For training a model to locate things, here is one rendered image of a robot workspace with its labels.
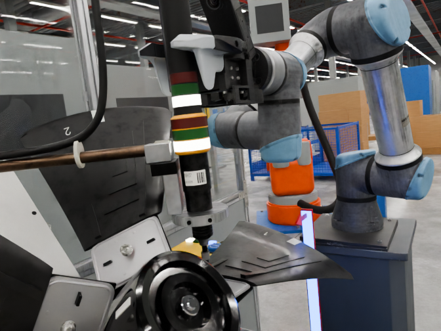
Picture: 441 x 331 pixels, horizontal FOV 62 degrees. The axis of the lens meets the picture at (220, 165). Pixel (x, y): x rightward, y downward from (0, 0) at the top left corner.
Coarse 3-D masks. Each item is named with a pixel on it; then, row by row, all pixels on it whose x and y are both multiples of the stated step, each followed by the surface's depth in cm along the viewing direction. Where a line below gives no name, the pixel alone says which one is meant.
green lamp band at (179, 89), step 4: (180, 84) 42; (184, 84) 42; (188, 84) 42; (192, 84) 42; (196, 84) 42; (172, 88) 42; (176, 88) 42; (180, 88) 42; (184, 88) 42; (188, 88) 42; (192, 88) 42; (196, 88) 42; (172, 92) 43; (176, 92) 42; (180, 92) 42; (184, 92) 42; (188, 92) 42; (192, 92) 42; (196, 92) 42; (172, 96) 43
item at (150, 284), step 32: (160, 256) 37; (192, 256) 39; (128, 288) 35; (160, 288) 35; (192, 288) 38; (224, 288) 39; (128, 320) 32; (160, 320) 33; (192, 320) 35; (224, 320) 37
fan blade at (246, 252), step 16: (240, 224) 70; (256, 224) 71; (224, 240) 63; (240, 240) 63; (256, 240) 64; (272, 240) 64; (224, 256) 57; (240, 256) 56; (256, 256) 56; (272, 256) 56; (288, 256) 58; (304, 256) 60; (320, 256) 62; (224, 272) 50; (240, 272) 50; (256, 272) 50; (272, 272) 51; (288, 272) 52; (304, 272) 53; (320, 272) 55; (336, 272) 58
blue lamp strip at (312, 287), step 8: (304, 224) 75; (304, 232) 76; (312, 232) 75; (304, 240) 76; (312, 240) 75; (312, 280) 77; (312, 288) 77; (312, 296) 77; (312, 304) 78; (312, 312) 78; (312, 320) 78; (312, 328) 79; (320, 328) 78
